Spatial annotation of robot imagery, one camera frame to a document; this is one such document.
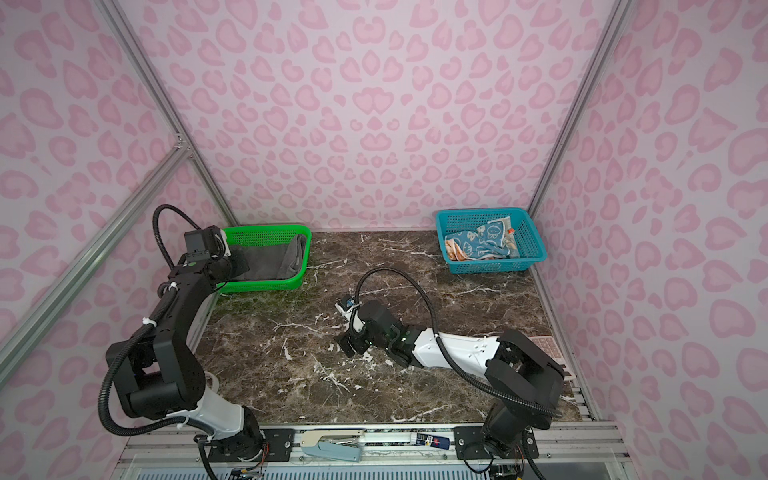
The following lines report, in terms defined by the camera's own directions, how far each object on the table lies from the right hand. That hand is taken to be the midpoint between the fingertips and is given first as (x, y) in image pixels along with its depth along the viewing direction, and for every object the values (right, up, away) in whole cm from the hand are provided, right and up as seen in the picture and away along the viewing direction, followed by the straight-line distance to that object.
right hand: (348, 323), depth 81 cm
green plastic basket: (-39, +26, +36) cm, 60 cm away
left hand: (-33, +18, +7) cm, 38 cm away
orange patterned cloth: (+33, +20, +21) cm, 44 cm away
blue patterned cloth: (+46, +24, +29) cm, 59 cm away
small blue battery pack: (+20, -26, -9) cm, 34 cm away
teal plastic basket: (+60, +26, +32) cm, 73 cm away
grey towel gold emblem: (-30, +16, +23) cm, 41 cm away
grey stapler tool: (0, -27, -9) cm, 28 cm away
